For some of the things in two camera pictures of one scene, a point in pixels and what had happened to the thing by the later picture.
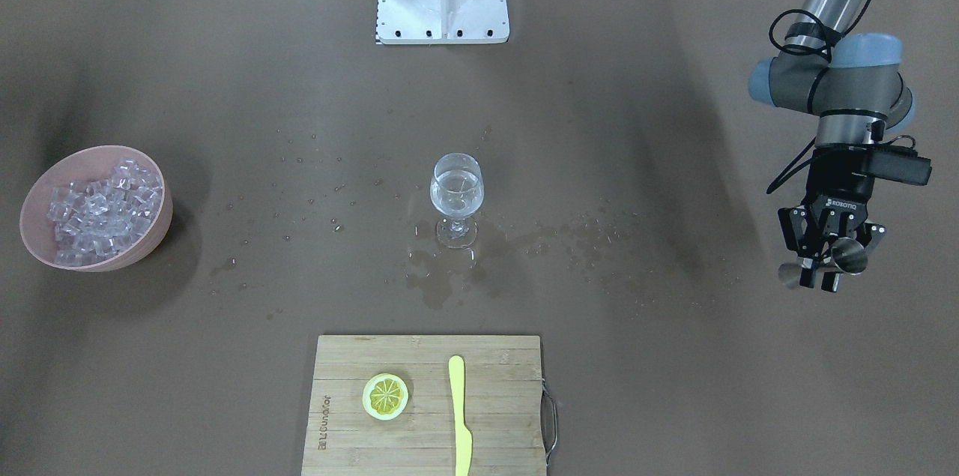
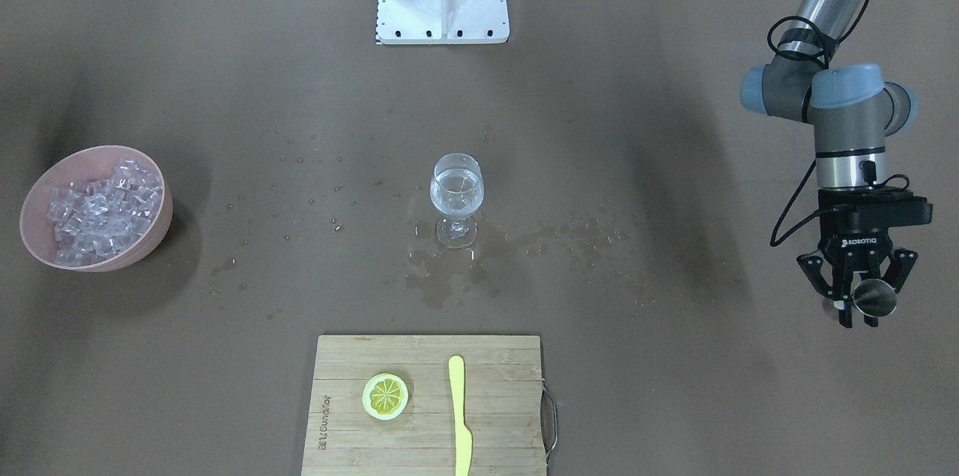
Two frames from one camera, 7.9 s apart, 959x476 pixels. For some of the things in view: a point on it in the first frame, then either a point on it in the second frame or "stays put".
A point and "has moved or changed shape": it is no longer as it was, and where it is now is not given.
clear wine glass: [457, 189] stays put
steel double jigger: [848, 255] has moved or changed shape
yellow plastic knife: [463, 438] stays put
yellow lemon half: [385, 396] stays put
